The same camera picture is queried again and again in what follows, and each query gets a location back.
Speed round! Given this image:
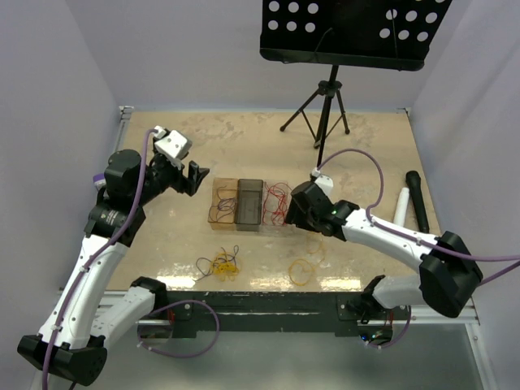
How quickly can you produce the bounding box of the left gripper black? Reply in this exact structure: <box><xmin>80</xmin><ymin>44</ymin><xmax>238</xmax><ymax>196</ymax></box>
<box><xmin>133</xmin><ymin>151</ymin><xmax>210</xmax><ymax>206</ymax></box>

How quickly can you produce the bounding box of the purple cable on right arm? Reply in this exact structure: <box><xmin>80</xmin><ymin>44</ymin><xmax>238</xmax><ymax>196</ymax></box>
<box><xmin>316</xmin><ymin>148</ymin><xmax>520</xmax><ymax>350</ymax></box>

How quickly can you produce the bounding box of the black music stand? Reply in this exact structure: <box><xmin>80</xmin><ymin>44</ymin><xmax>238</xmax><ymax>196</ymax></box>
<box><xmin>259</xmin><ymin>1</ymin><xmax>451</xmax><ymax>152</ymax></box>

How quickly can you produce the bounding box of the purple thin cable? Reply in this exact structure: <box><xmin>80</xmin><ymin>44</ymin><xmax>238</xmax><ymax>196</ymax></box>
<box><xmin>209</xmin><ymin>185</ymin><xmax>238</xmax><ymax>223</ymax></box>

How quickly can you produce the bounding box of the white microphone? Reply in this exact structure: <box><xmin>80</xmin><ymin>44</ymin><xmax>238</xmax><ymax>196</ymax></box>
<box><xmin>393</xmin><ymin>187</ymin><xmax>410</xmax><ymax>227</ymax></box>

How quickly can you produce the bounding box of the yellow red cable ball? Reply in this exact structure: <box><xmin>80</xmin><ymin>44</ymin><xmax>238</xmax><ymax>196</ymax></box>
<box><xmin>193</xmin><ymin>245</ymin><xmax>241</xmax><ymax>282</ymax></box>

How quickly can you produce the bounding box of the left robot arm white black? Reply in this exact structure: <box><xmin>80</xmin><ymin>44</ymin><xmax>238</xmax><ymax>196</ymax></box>
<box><xmin>17</xmin><ymin>149</ymin><xmax>210</xmax><ymax>388</ymax></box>

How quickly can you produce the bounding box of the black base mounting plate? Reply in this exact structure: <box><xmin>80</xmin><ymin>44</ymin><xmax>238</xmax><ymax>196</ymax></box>
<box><xmin>138</xmin><ymin>291</ymin><xmax>407</xmax><ymax>338</ymax></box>

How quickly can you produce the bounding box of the grey transparent bin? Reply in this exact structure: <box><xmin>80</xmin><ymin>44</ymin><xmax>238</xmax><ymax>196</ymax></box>
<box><xmin>235</xmin><ymin>179</ymin><xmax>264</xmax><ymax>232</ymax></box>

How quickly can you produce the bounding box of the clear transparent bin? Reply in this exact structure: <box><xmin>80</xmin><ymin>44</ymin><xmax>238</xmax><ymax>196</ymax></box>
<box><xmin>260</xmin><ymin>180</ymin><xmax>293</xmax><ymax>236</ymax></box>

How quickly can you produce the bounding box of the purple metronome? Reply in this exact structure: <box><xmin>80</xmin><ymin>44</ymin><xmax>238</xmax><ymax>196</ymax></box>
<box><xmin>93</xmin><ymin>173</ymin><xmax>106</xmax><ymax>191</ymax></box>

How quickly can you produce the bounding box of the red cable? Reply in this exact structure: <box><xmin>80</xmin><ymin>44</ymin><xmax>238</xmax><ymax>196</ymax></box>
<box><xmin>262</xmin><ymin>181</ymin><xmax>292</xmax><ymax>227</ymax></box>

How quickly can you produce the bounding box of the black microphone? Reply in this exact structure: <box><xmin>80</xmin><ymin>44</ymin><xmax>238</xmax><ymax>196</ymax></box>
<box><xmin>405</xmin><ymin>171</ymin><xmax>430</xmax><ymax>233</ymax></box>

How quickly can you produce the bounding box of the orange transparent bin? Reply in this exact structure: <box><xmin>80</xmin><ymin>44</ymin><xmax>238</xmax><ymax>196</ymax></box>
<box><xmin>207</xmin><ymin>177</ymin><xmax>238</xmax><ymax>232</ymax></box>

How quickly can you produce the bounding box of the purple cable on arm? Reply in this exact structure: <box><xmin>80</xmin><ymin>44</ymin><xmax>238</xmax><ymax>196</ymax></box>
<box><xmin>316</xmin><ymin>148</ymin><xmax>520</xmax><ymax>350</ymax></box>
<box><xmin>41</xmin><ymin>128</ymin><xmax>222</xmax><ymax>390</ymax></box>

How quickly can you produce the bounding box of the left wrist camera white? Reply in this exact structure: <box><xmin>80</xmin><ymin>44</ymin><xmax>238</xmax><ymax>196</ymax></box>
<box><xmin>154</xmin><ymin>126</ymin><xmax>193</xmax><ymax>170</ymax></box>

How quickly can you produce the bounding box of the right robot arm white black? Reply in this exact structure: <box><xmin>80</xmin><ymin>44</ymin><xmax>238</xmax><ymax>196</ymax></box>
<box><xmin>285</xmin><ymin>181</ymin><xmax>483</xmax><ymax>319</ymax></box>

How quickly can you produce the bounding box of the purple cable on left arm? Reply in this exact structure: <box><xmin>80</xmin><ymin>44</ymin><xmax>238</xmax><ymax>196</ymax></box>
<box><xmin>41</xmin><ymin>128</ymin><xmax>222</xmax><ymax>390</ymax></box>

